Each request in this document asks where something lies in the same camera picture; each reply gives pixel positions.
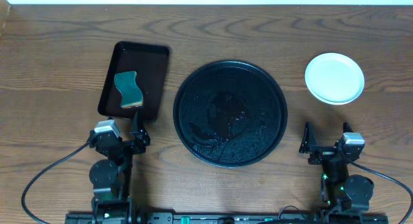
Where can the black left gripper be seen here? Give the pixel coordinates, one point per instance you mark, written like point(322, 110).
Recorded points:
point(128, 144)

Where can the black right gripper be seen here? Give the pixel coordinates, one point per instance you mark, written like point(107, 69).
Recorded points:
point(310, 146)

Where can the green yellow scrub sponge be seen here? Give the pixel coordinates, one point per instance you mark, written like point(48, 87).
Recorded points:
point(131, 94)

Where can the light green plate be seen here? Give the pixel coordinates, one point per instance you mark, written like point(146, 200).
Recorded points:
point(334, 78)

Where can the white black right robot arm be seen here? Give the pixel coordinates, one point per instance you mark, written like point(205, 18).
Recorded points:
point(344, 193)

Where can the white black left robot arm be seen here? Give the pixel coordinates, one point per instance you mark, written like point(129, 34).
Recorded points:
point(111, 177)

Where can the black rectangular tray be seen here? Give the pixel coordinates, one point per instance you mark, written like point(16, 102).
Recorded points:
point(151, 64)

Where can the round black tray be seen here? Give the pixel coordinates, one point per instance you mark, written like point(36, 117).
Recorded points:
point(230, 113)

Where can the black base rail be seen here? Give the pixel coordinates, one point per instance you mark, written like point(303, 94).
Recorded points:
point(170, 218)

